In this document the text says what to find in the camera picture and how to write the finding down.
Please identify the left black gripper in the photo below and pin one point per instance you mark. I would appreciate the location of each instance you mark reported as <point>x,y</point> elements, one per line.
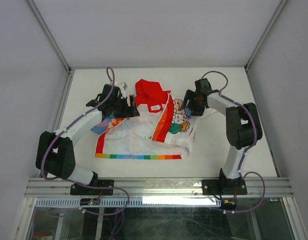
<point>126,112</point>

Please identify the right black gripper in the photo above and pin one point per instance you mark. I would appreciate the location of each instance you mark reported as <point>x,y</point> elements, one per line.
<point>189,95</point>

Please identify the white red rainbow kids jacket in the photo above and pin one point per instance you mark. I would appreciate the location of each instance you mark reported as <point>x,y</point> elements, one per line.
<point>162,131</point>

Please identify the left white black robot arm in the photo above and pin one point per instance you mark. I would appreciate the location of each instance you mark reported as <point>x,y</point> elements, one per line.
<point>56,157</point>

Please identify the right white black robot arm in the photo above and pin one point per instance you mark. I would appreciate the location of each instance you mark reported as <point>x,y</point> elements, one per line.
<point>243,130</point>

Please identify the small black connector box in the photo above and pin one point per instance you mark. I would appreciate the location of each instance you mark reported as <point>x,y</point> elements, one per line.
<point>228,205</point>

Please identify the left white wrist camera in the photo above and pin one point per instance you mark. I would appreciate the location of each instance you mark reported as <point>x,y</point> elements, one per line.
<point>122,88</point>

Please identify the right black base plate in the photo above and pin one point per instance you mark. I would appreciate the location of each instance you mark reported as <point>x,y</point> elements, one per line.
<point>224,187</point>

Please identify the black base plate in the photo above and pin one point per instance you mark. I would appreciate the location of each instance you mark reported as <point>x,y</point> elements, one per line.
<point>224,187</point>
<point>101,186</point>

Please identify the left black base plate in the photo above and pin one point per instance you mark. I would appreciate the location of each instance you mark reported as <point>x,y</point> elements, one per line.
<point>101,186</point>

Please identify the white slotted cable duct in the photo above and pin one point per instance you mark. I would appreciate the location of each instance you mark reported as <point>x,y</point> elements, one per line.
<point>133,202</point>

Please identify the aluminium mounting rail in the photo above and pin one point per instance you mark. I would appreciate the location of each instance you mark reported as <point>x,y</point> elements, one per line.
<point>270,187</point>

